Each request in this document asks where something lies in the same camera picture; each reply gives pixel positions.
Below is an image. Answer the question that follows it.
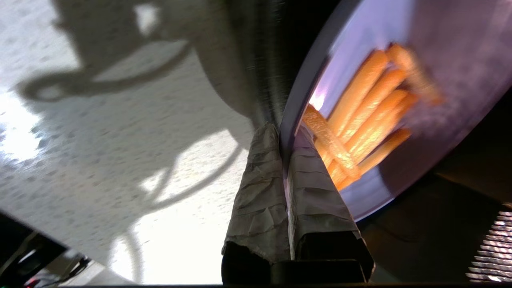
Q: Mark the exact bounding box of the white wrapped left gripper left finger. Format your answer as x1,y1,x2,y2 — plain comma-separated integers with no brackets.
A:
221,123,291,276

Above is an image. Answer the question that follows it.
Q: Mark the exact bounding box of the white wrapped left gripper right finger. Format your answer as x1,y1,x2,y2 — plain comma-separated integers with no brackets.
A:
286,124,375,281

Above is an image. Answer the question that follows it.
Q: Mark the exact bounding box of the purple plastic plate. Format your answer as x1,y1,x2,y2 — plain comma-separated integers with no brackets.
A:
279,0,512,223

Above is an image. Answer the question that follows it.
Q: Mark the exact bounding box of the orange french fry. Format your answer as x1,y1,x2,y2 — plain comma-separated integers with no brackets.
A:
339,68,408,144
327,49,389,137
328,93,419,185
302,104,363,180
318,89,409,166
386,43,444,106
336,128,412,191

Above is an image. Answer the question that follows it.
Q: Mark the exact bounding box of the black robot chassis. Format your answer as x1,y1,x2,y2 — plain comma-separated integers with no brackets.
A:
0,211,92,288

